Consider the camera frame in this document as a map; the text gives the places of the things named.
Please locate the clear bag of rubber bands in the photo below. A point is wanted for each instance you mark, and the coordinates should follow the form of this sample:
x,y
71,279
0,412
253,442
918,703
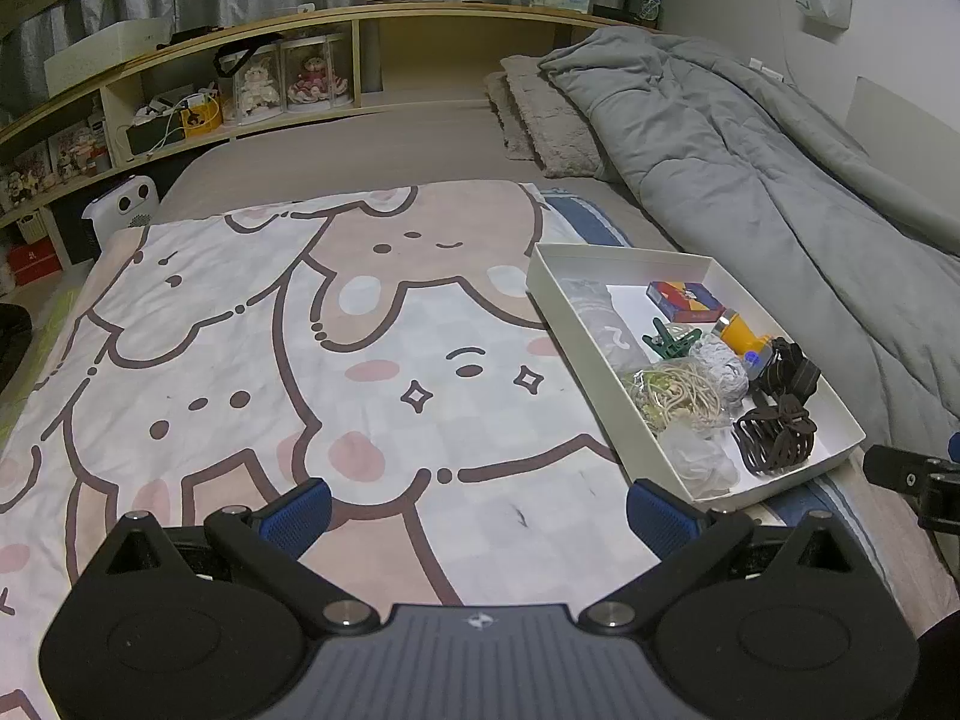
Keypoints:
x,y
675,397

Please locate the brown hair claw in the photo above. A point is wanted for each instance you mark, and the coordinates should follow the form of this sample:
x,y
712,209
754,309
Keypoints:
x,y
776,435

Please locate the framed figure picture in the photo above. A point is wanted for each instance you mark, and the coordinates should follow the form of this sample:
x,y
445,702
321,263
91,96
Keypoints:
x,y
26,176
75,154

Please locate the red box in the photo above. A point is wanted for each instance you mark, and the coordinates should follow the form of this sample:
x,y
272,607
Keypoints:
x,y
34,262

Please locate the white woven basket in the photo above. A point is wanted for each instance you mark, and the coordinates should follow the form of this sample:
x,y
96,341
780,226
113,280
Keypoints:
x,y
34,229

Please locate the white small heater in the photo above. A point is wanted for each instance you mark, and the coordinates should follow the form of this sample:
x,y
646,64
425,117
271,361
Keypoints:
x,y
124,206

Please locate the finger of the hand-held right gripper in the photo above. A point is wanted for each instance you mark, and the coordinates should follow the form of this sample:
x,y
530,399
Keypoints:
x,y
900,465

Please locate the grey foil packet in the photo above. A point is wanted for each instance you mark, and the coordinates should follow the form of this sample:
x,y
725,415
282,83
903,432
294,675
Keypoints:
x,y
600,315

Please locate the clear plastic bag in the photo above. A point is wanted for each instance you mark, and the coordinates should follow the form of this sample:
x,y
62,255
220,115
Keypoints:
x,y
697,457

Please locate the white cardboard box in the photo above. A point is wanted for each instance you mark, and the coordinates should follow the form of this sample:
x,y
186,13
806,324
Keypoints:
x,y
754,296

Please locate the dark green box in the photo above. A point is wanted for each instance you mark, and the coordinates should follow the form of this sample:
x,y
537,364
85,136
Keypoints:
x,y
150,139

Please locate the wooden headboard shelf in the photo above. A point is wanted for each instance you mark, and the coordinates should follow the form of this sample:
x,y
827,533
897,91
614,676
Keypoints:
x,y
450,11

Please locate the beige fluffy pillow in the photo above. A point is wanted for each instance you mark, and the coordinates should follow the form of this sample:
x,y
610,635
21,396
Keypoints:
x,y
555,127

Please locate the colourful card box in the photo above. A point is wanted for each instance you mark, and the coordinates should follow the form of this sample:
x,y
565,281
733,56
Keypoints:
x,y
686,300

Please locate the green plastic toy plant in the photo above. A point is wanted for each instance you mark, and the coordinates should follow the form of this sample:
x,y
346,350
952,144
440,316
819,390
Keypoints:
x,y
664,341

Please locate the pink-dressed doll in clear case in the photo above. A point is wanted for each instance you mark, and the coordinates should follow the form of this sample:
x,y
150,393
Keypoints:
x,y
315,79

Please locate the grey duvet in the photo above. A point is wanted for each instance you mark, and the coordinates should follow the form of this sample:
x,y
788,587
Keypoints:
x,y
750,165

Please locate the white-dressed doll in clear case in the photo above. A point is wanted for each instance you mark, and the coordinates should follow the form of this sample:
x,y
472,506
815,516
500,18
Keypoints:
x,y
259,86

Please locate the white wall outlet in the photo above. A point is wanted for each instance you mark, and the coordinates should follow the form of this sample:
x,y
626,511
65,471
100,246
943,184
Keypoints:
x,y
765,69

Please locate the printed cartoon blanket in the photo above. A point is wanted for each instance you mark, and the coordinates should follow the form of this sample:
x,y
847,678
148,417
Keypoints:
x,y
225,315

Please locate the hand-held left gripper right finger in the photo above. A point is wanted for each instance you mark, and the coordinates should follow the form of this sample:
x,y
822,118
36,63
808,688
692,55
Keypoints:
x,y
660,517

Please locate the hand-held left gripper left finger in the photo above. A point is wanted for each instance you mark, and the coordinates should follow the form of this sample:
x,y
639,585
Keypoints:
x,y
296,516

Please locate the long white box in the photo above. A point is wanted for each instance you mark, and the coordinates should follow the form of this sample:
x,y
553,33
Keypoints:
x,y
105,56

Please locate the dark cloth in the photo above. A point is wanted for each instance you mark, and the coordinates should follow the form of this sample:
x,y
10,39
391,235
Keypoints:
x,y
11,345

